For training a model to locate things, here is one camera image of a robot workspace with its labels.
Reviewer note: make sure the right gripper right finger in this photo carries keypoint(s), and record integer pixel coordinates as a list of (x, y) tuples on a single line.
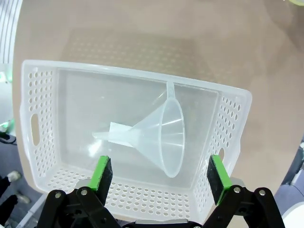
[(219, 180)]

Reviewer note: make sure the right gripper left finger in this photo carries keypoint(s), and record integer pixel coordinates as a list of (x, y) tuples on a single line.
[(98, 180)]

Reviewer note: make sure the clear plastic funnel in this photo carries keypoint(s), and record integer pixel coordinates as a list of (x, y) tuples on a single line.
[(152, 123)]

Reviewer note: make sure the white perforated plastic basket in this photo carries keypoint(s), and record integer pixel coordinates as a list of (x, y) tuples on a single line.
[(40, 107)]

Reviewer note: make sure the conical flask with yellow liquid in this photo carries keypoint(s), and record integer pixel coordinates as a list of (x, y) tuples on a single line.
[(297, 1)]

